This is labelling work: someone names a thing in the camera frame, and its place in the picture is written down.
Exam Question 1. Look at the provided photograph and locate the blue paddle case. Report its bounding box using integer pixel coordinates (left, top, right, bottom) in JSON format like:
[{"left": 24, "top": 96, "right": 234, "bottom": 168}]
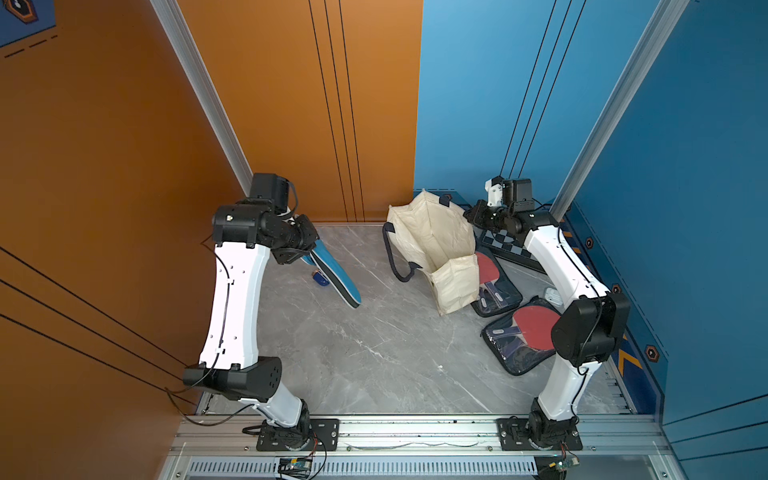
[{"left": 302, "top": 239, "right": 362, "bottom": 309}]

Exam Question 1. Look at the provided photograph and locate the cream canvas tote bag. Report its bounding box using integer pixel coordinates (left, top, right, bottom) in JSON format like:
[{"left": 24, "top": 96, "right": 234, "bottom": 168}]
[{"left": 382, "top": 190, "right": 480, "bottom": 316}]

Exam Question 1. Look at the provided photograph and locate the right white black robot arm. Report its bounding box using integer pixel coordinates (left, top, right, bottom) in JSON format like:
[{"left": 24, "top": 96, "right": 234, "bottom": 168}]
[{"left": 465, "top": 176, "right": 630, "bottom": 449}]

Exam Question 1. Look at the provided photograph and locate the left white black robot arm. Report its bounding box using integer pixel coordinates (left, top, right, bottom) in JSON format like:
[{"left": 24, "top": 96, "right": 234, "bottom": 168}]
[{"left": 182, "top": 173, "right": 319, "bottom": 450}]

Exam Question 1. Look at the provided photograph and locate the black white chess board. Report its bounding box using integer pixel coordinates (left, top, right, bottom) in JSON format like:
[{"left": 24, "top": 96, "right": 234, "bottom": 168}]
[{"left": 477, "top": 229, "right": 545, "bottom": 274}]

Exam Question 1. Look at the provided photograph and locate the small white case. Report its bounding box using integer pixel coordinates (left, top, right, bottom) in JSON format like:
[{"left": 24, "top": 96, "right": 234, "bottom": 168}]
[{"left": 544, "top": 287, "right": 564, "bottom": 307}]

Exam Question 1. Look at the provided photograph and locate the left green circuit board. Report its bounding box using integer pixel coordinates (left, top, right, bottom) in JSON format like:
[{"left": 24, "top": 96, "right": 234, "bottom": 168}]
[{"left": 276, "top": 457, "right": 314, "bottom": 480}]

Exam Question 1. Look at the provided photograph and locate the green circuit board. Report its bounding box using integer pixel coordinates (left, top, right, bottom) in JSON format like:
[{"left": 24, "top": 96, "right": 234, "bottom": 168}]
[
  {"left": 276, "top": 457, "right": 314, "bottom": 480},
  {"left": 548, "top": 455, "right": 581, "bottom": 477}
]

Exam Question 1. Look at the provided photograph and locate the white vent grille strip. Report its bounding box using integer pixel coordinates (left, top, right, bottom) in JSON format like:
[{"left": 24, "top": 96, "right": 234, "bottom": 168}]
[{"left": 182, "top": 456, "right": 538, "bottom": 479}]

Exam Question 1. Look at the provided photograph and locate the right green circuit board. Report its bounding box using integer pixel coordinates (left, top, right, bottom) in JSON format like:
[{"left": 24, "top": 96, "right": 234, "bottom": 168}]
[{"left": 548, "top": 455, "right": 581, "bottom": 477}]

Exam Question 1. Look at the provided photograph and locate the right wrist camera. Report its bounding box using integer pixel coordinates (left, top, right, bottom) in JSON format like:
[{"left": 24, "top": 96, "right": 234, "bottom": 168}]
[{"left": 485, "top": 176, "right": 507, "bottom": 208}]

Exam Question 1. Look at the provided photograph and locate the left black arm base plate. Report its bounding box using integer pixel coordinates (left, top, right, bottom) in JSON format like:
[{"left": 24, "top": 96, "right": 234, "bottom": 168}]
[{"left": 256, "top": 418, "right": 340, "bottom": 452}]

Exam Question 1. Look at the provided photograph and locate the left aluminium corner post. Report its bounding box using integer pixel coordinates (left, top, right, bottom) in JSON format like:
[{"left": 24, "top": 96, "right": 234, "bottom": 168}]
[{"left": 150, "top": 0, "right": 253, "bottom": 194}]

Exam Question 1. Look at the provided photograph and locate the aluminium corner post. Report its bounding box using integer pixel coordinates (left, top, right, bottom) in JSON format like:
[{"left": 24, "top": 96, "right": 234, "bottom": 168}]
[
  {"left": 150, "top": 0, "right": 253, "bottom": 194},
  {"left": 550, "top": 0, "right": 689, "bottom": 221}
]

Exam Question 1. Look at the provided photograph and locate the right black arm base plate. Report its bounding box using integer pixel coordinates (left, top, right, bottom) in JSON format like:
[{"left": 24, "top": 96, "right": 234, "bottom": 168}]
[{"left": 496, "top": 416, "right": 583, "bottom": 452}]

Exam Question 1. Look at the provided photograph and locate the right aluminium corner post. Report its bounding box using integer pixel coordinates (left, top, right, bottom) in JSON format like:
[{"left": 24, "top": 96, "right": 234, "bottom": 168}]
[{"left": 550, "top": 0, "right": 689, "bottom": 221}]

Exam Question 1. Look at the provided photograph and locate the aluminium mounting rail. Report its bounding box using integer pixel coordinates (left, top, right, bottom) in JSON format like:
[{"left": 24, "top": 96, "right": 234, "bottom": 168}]
[{"left": 168, "top": 414, "right": 673, "bottom": 458}]

